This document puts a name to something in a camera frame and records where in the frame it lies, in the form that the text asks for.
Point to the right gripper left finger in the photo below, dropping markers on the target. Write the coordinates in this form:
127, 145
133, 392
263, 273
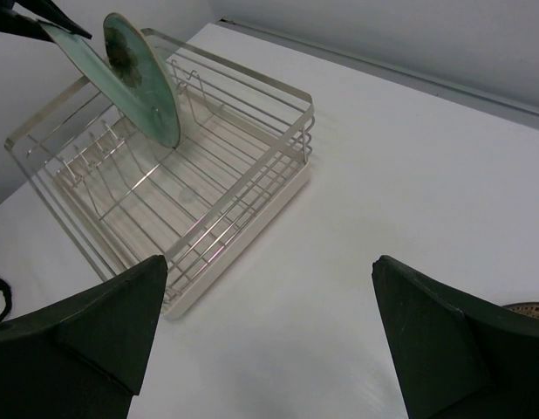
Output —
85, 356

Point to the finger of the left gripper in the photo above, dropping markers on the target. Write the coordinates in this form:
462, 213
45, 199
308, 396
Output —
48, 10
13, 23

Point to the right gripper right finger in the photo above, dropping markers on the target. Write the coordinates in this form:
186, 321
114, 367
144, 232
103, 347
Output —
455, 355

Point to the teal flower plate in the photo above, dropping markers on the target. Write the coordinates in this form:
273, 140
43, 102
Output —
124, 96
153, 105

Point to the white rack drip tray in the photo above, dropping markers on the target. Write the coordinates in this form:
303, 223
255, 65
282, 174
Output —
198, 205

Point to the brown speckled plate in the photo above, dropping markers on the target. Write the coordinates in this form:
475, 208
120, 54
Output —
529, 309

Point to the wire dish rack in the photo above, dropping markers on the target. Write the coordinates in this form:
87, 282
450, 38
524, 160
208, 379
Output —
204, 81

